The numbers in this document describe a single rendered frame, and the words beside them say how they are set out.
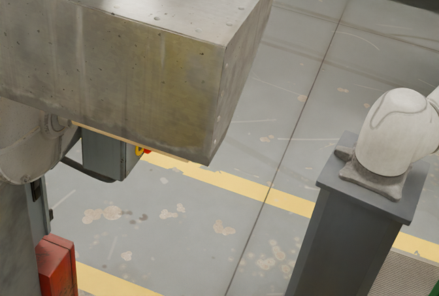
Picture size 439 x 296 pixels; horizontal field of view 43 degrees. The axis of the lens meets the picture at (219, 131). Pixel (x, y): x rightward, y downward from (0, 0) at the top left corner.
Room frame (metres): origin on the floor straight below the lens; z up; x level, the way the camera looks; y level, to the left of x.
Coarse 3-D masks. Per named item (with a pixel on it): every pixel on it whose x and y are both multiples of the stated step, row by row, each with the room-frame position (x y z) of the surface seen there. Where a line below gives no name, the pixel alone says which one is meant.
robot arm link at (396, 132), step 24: (384, 96) 1.24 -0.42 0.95; (408, 96) 1.23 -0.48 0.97; (384, 120) 1.18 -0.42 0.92; (408, 120) 1.16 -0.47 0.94; (432, 120) 1.20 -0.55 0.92; (360, 144) 1.20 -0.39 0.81; (384, 144) 1.15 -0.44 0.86; (408, 144) 1.15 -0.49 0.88; (432, 144) 1.18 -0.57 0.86; (384, 168) 1.14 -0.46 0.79
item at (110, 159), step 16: (80, 128) 0.84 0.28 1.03; (96, 144) 0.83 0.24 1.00; (112, 144) 0.82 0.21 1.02; (128, 144) 0.83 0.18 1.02; (64, 160) 0.84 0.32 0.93; (96, 160) 0.83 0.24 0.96; (112, 160) 0.82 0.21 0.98; (128, 160) 0.83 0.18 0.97; (96, 176) 0.85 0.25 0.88; (112, 176) 0.82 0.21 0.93
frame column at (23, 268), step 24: (0, 192) 0.69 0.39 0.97; (24, 192) 0.75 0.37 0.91; (0, 216) 0.68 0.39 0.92; (24, 216) 0.74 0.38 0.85; (0, 240) 0.67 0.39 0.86; (24, 240) 0.73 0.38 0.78; (0, 264) 0.65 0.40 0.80; (24, 264) 0.72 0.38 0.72; (0, 288) 0.64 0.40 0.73; (24, 288) 0.71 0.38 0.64
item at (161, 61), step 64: (0, 0) 0.47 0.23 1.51; (64, 0) 0.45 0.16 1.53; (128, 0) 0.47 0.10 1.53; (192, 0) 0.48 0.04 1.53; (256, 0) 0.51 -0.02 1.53; (0, 64) 0.47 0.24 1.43; (64, 64) 0.45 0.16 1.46; (128, 64) 0.43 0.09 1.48; (192, 64) 0.42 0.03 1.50; (128, 128) 0.43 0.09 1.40; (192, 128) 0.41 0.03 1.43
